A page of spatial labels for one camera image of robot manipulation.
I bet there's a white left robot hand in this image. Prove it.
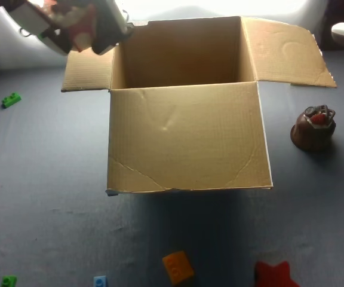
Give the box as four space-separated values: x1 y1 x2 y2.
0 0 136 57

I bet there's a brown chocolate toy cake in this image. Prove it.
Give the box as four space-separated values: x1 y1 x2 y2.
290 104 337 151

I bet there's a white and brown cardboard box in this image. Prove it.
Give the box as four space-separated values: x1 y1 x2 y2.
60 15 339 197

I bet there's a green toy brick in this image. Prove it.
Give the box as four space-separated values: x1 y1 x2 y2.
1 91 23 109
0 275 19 287

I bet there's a grey table cloth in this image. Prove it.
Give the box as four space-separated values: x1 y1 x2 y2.
0 49 344 287

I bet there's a red star foam block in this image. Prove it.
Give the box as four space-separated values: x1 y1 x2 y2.
254 260 301 287

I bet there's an orange toy brick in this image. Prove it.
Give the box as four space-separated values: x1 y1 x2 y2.
161 251 195 285

